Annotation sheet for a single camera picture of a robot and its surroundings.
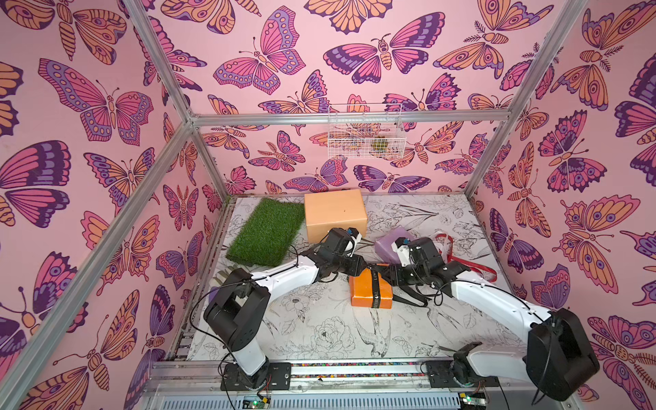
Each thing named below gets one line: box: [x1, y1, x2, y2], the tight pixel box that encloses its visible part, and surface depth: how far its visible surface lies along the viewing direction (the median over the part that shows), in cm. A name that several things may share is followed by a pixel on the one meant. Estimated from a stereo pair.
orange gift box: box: [348, 267, 393, 310], surface depth 85 cm
